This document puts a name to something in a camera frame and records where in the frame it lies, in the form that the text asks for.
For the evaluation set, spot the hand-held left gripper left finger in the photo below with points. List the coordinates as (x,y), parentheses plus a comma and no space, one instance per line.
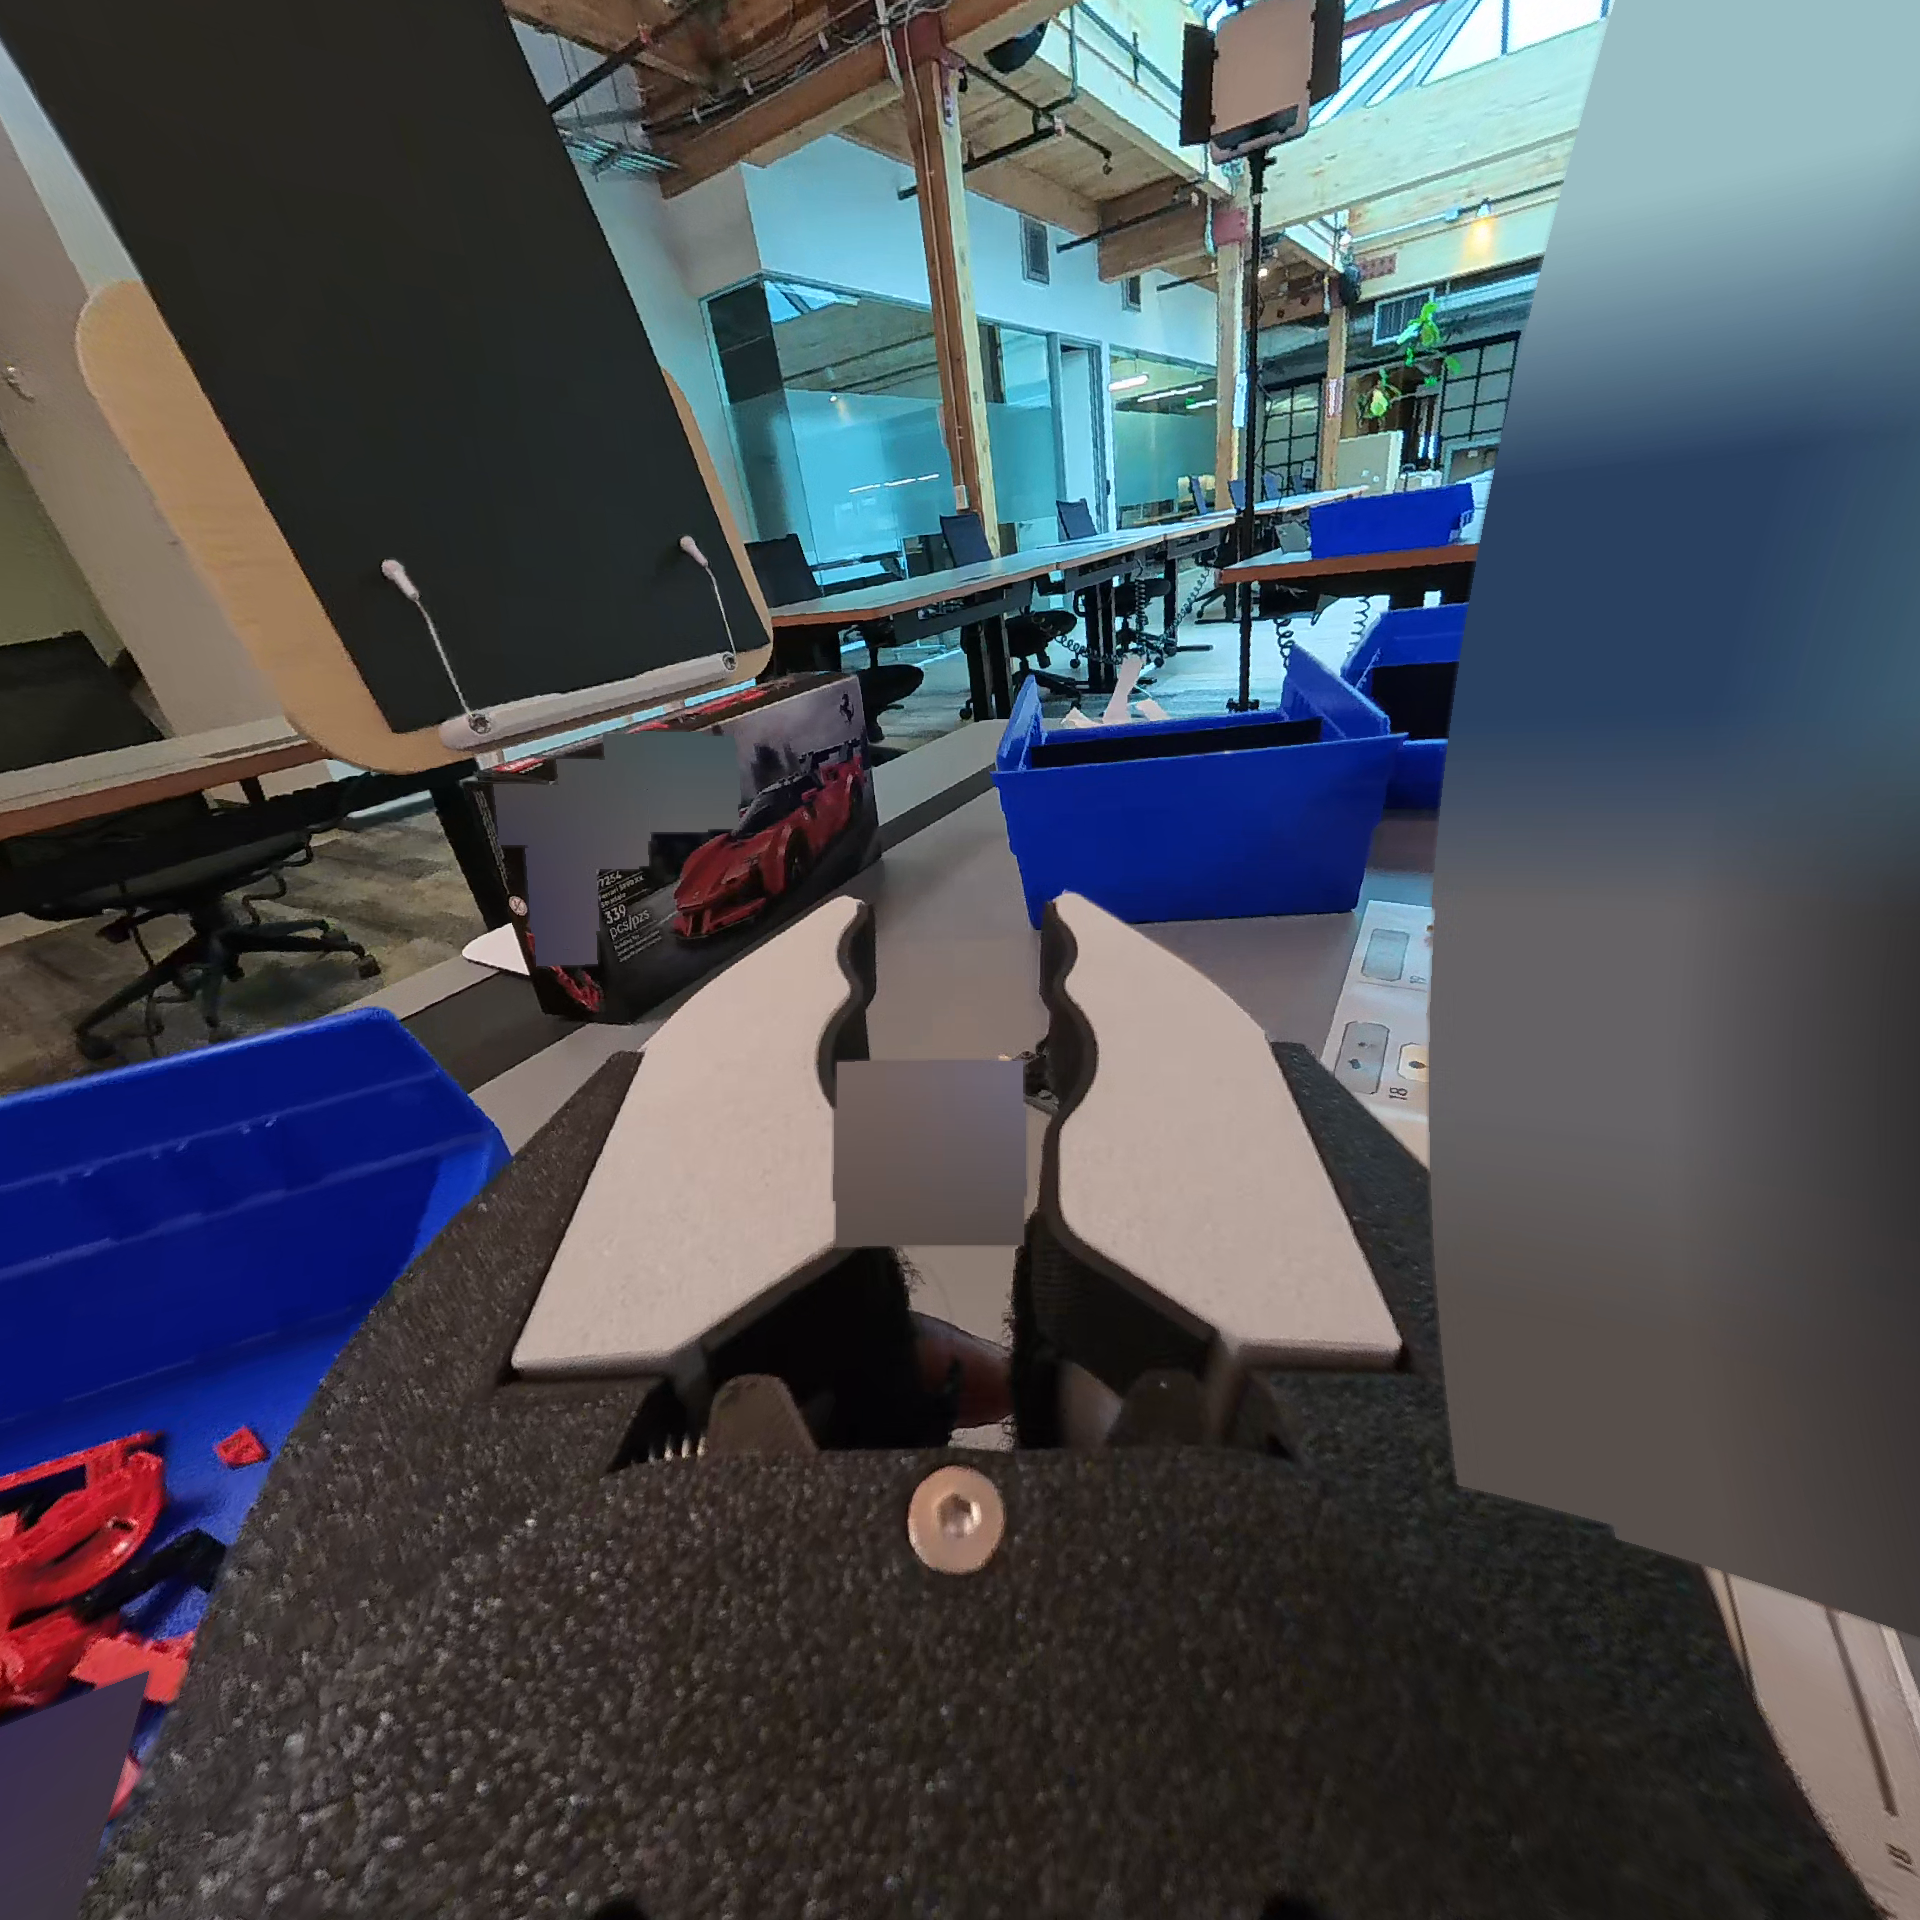
(691,1172)

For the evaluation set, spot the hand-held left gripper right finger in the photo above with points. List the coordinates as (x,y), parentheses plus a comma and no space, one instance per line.
(1200,1172)

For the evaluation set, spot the lego instruction booklet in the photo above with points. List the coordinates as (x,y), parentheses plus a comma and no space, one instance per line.
(1380,1020)

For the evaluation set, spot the lego set box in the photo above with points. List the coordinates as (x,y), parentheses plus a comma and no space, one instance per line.
(780,839)

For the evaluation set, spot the red lego car body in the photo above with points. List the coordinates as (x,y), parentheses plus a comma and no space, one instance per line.
(75,1517)

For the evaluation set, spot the blue plastic bin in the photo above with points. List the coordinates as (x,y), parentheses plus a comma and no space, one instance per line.
(1402,638)
(1387,522)
(224,1185)
(1200,839)

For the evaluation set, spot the black office chair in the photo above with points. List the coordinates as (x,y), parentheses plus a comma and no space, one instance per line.
(795,580)
(973,543)
(89,855)

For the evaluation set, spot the wooden office desk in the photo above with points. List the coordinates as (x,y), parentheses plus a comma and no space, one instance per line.
(1348,568)
(149,774)

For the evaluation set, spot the long office desk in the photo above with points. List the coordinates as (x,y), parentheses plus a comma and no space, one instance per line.
(960,581)

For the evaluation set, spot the black light stand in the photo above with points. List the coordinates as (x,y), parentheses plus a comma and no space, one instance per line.
(1250,450)

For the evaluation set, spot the potted green plant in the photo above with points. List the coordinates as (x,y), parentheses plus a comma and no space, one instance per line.
(1418,352)

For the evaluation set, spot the led panel light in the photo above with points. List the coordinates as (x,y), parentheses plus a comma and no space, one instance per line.
(1271,68)

